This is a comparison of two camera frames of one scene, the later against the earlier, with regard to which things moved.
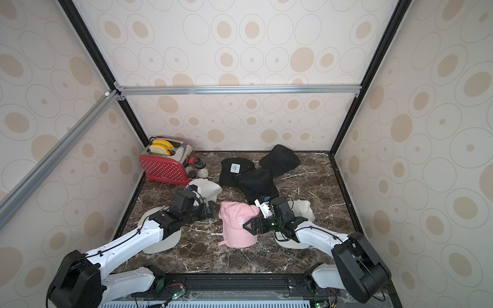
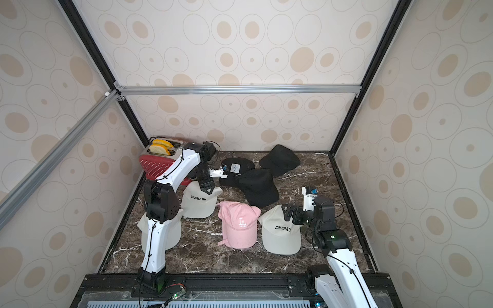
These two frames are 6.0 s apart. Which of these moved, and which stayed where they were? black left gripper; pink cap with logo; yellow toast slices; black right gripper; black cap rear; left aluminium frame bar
Moved: black left gripper; black right gripper
Stayed: yellow toast slices; black cap rear; pink cap with logo; left aluminium frame bar
